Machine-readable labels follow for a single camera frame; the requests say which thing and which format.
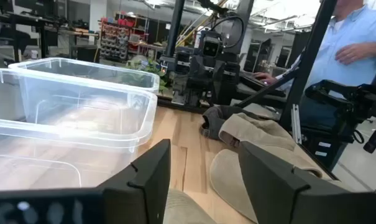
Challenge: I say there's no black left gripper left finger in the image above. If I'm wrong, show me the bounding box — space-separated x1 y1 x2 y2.
97 139 172 224

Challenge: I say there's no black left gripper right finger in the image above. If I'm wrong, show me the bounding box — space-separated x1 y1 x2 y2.
238 141 375 224

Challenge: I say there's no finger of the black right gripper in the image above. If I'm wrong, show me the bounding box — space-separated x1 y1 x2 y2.
211 60 231 106
187 62 209 100

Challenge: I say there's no dark grey cap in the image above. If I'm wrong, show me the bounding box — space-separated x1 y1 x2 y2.
201 105 254 141

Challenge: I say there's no beige cap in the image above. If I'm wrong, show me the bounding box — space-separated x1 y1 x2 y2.
162 189 218 224
209 112 324 224

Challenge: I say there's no clear plastic container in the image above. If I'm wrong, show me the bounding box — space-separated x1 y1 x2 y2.
0 67 158 191
7 57 160 94

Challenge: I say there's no black laptop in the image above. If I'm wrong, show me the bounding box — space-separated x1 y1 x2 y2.
237 70 290 99

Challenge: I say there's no small green plant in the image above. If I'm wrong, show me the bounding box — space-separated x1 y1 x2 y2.
125 57 172 94

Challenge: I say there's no person's hand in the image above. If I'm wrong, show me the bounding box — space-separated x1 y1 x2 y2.
334 42 376 66
252 72 278 86

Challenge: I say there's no shelf with red bins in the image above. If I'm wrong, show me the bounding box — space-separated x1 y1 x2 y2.
98 14 150 63

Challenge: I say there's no silver aluminium extrusion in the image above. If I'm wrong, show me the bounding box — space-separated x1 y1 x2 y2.
291 104 302 145

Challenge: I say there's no black machine assembly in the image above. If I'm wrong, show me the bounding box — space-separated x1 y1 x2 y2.
301 70 376 171

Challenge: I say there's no person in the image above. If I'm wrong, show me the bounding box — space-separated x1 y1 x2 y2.
299 0 376 131

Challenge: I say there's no dark workbench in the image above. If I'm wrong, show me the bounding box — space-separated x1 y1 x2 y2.
0 9 100 62

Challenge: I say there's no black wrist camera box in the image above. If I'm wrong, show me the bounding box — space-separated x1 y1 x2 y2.
201 30 222 58

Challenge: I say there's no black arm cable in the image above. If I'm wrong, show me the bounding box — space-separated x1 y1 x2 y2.
209 15 245 50

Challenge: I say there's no black metal frame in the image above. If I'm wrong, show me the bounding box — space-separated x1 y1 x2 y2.
156 0 338 131

